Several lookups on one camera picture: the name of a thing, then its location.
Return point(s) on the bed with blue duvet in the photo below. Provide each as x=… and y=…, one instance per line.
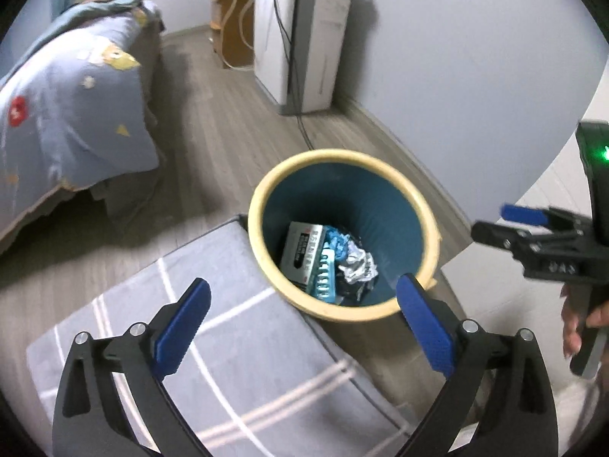
x=62, y=119

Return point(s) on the silver wrapper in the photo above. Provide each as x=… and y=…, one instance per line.
x=358, y=266

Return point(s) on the grey bed sheet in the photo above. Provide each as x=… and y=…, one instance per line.
x=147, y=57

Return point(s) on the yellow-rimmed teal bin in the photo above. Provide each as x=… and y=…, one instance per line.
x=342, y=195

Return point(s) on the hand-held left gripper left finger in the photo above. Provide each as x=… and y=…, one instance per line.
x=183, y=328

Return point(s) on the grey checked cushion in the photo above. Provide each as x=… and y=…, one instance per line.
x=266, y=352

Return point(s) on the person's right hand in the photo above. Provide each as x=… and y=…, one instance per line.
x=571, y=328

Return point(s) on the white air purifier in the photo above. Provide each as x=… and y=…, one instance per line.
x=323, y=47

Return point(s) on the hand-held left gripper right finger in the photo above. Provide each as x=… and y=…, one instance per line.
x=426, y=328

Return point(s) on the silver printed box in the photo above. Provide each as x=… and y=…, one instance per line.
x=302, y=250

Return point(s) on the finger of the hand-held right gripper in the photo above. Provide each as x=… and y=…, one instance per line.
x=523, y=214
x=499, y=233

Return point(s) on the teal glove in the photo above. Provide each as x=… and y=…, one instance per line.
x=338, y=240

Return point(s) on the wooden cabinet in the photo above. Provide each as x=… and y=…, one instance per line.
x=233, y=38

